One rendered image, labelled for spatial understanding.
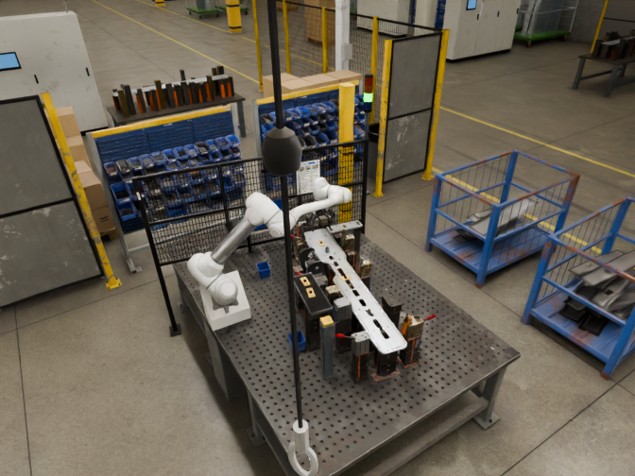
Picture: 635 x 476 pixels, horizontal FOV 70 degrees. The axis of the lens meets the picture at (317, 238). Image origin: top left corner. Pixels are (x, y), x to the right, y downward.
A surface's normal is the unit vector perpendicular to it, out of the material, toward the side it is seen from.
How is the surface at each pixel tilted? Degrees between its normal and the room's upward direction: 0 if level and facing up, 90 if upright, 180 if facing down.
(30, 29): 90
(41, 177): 91
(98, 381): 0
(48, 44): 90
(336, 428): 0
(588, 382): 0
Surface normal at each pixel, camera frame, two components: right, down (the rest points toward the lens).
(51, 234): 0.54, 0.47
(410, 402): -0.02, -0.83
